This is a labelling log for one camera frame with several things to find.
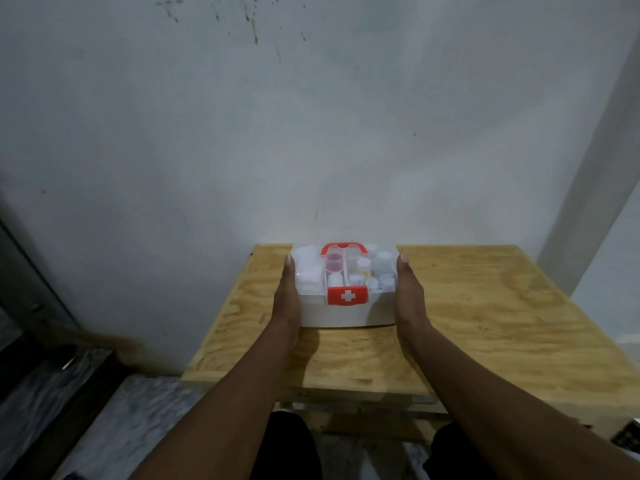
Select person's right hand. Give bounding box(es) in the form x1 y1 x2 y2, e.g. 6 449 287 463
394 254 432 341

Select person's left hand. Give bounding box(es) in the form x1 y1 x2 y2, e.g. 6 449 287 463
270 254 303 336

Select white first aid box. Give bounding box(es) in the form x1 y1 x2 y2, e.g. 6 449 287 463
290 242 401 329

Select person's left forearm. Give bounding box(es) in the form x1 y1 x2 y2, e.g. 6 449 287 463
129 321 301 480

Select person's right forearm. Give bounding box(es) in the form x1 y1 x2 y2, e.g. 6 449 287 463
400 320 640 480

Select cluster of white medicine bottles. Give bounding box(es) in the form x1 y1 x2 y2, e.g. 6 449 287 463
327 244 399 291

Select black trousers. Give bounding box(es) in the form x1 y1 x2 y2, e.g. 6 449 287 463
250 411 501 480

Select black mesh object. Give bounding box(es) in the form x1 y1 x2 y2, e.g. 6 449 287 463
611 419 640 454

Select dark door frame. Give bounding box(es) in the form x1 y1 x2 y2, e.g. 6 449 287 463
0 215 83 400

